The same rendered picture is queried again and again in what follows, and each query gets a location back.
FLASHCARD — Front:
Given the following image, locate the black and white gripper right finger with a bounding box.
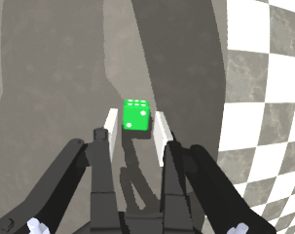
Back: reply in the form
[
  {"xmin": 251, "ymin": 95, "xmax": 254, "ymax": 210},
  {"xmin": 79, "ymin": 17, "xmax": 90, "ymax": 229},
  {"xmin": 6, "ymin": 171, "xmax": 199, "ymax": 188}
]
[{"xmin": 154, "ymin": 111, "xmax": 277, "ymax": 234}]

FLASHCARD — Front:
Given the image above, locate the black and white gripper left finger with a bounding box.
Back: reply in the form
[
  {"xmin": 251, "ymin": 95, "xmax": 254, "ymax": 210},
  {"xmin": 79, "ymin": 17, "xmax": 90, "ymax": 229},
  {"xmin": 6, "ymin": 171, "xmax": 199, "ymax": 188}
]
[{"xmin": 0, "ymin": 109, "xmax": 122, "ymax": 234}]

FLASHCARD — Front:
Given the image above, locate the green die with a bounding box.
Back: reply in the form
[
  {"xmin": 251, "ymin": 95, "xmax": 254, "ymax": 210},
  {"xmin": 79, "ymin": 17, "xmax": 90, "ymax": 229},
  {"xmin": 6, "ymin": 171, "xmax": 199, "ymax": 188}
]
[{"xmin": 123, "ymin": 99, "xmax": 150, "ymax": 131}]

